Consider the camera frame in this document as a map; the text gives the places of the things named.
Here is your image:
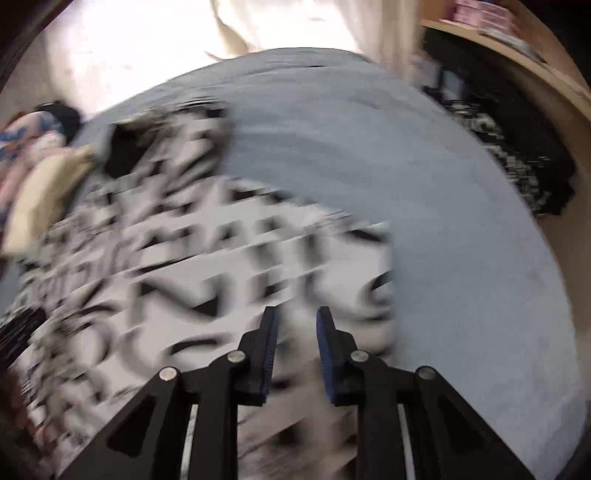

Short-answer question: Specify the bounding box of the cream folded garment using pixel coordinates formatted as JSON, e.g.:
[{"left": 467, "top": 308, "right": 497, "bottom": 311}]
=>
[{"left": 2, "top": 145, "right": 98, "bottom": 257}]

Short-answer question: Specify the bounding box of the floral quilt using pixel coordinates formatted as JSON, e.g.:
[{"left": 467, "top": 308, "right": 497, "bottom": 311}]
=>
[{"left": 0, "top": 111, "right": 70, "bottom": 232}]

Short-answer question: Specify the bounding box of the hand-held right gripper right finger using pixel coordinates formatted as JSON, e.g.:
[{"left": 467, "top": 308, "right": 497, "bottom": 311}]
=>
[{"left": 315, "top": 306, "right": 536, "bottom": 480}]

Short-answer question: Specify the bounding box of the wooden shelf unit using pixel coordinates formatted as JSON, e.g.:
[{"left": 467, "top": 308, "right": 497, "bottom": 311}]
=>
[{"left": 420, "top": 0, "right": 591, "bottom": 278}]

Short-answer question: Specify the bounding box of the pink drawer organizer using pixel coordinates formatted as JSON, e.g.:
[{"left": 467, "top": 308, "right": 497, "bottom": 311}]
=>
[{"left": 455, "top": 0, "right": 518, "bottom": 33}]

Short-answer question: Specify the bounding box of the blue bed blanket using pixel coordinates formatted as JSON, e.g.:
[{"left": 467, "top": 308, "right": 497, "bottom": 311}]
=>
[{"left": 69, "top": 46, "right": 587, "bottom": 480}]

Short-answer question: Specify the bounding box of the black bag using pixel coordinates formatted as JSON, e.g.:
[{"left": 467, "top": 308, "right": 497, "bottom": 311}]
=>
[{"left": 422, "top": 30, "right": 578, "bottom": 217}]

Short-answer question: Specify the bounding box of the black garment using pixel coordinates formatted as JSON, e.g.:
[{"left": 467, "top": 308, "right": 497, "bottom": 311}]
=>
[{"left": 34, "top": 102, "right": 84, "bottom": 139}]

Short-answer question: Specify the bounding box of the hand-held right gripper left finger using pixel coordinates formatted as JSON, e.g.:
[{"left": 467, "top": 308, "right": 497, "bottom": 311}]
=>
[{"left": 60, "top": 306, "right": 280, "bottom": 480}]

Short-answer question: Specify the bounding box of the black white printed shirt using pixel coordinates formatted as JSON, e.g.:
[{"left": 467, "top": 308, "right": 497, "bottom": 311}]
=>
[{"left": 0, "top": 99, "right": 398, "bottom": 480}]

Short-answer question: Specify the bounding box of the black white patterned cloth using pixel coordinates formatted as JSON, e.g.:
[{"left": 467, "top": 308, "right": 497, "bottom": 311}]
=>
[{"left": 445, "top": 102, "right": 550, "bottom": 217}]

